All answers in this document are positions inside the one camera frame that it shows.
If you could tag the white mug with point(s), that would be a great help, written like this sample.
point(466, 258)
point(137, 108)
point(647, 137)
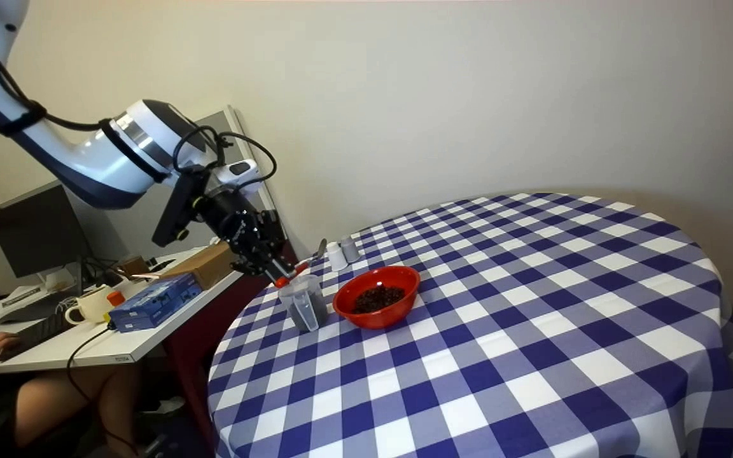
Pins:
point(93, 305)

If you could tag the person's bare leg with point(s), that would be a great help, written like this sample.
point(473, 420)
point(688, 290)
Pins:
point(51, 397)

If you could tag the red plastic bowl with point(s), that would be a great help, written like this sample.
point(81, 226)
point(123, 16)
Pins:
point(381, 319)

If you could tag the gray desk partition panel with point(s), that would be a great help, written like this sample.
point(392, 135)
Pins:
point(129, 233)

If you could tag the blue white checkered tablecloth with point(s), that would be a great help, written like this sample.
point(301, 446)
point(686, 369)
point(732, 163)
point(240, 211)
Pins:
point(511, 357)

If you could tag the white office desk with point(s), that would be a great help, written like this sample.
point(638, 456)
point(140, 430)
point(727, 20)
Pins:
point(120, 343)

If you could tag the black computer monitor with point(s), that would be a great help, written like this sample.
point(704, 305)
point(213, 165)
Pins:
point(37, 233)

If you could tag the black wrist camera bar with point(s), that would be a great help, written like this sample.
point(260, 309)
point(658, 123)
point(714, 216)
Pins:
point(176, 211)

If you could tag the red cylindrical object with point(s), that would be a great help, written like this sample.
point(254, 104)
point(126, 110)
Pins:
point(284, 280)

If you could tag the dark brown beans heap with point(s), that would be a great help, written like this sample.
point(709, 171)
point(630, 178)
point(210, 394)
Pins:
point(381, 297)

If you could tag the small orange object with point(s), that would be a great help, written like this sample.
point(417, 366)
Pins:
point(115, 297)

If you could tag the black keyboard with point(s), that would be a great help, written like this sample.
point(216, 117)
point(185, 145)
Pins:
point(39, 332)

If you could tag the dark red cabinet side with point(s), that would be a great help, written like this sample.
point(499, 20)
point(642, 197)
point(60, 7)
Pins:
point(205, 338)

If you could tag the blue cardboard box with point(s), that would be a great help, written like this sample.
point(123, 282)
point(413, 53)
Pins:
point(154, 305)

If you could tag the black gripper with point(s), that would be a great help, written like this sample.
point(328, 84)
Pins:
point(244, 224)

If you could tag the flat brown cardboard box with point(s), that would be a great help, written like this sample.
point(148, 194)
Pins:
point(205, 267)

